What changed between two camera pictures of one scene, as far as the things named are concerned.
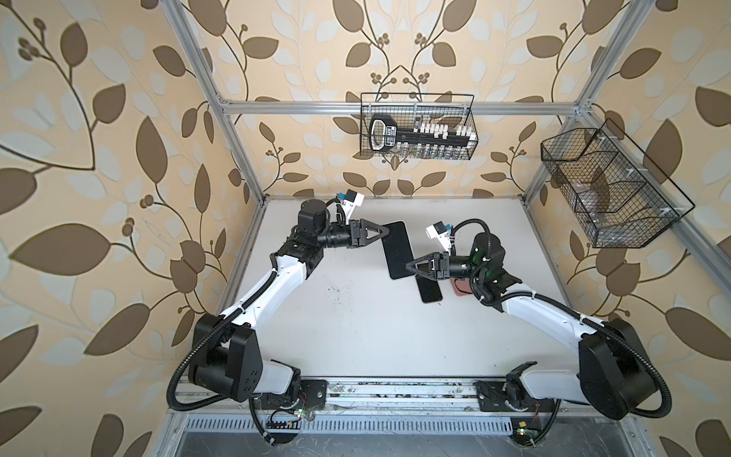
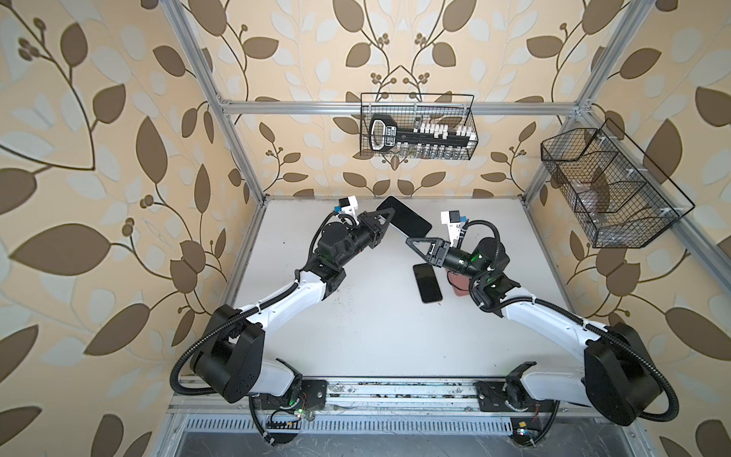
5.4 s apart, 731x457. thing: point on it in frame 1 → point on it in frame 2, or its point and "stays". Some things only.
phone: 428,288 stays
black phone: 398,249 → 405,219
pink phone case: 462,287 stays
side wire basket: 615,205 stays
